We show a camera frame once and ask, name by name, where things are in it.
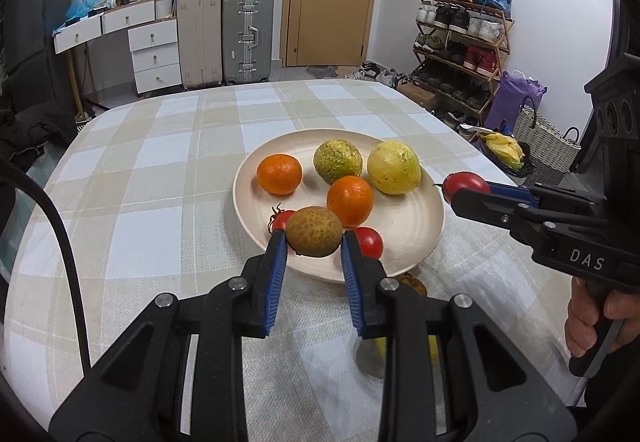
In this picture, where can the small orange mandarin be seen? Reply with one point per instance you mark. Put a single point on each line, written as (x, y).
(350, 199)

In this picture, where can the yellow bag in bin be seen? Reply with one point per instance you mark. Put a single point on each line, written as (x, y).
(502, 147)

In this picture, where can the brown cardboard box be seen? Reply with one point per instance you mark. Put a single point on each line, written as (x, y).
(417, 94)

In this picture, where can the woven basket bag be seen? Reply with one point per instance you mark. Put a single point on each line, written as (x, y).
(545, 142)

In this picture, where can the blue plastic bag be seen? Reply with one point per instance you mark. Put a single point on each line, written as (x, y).
(82, 8)

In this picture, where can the black jacket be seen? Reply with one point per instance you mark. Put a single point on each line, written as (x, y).
(30, 132)

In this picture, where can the person's right hand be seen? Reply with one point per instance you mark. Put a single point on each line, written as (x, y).
(582, 322)

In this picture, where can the silver suitcase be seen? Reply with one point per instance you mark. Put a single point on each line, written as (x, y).
(248, 34)

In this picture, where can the cream round plate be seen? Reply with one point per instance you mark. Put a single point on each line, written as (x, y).
(405, 222)

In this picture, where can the brown longan fruit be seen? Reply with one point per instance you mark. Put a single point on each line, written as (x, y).
(314, 231)

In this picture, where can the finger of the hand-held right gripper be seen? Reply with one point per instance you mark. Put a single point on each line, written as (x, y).
(485, 207)
(510, 192)

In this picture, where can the green yellow passion fruit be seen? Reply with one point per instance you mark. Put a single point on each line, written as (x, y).
(337, 161)

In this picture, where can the beige suitcase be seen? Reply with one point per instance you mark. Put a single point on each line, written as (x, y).
(200, 37)

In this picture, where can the collection of assorted shoes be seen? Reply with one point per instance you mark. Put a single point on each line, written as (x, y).
(460, 22)

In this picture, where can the grey refrigerator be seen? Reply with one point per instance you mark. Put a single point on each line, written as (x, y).
(35, 22)

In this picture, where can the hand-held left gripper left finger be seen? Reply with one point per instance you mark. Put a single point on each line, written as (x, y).
(274, 292)

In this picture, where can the purple bag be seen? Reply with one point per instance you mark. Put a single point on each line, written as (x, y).
(510, 97)

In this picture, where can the wooden shoe rack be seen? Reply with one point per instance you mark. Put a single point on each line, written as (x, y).
(502, 47)

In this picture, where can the small brown wrinkled fruit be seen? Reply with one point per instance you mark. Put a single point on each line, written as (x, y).
(414, 284)

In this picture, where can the white desk with drawers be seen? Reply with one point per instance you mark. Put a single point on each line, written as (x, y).
(150, 42)

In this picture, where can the large orange mandarin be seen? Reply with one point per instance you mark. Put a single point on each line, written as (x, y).
(279, 174)

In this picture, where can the pile of loose shoes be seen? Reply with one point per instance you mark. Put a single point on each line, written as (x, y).
(380, 72)

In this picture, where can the red cherry tomato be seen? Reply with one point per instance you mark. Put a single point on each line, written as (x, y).
(282, 219)
(462, 182)
(370, 242)

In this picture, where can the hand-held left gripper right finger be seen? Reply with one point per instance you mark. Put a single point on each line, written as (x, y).
(352, 292)

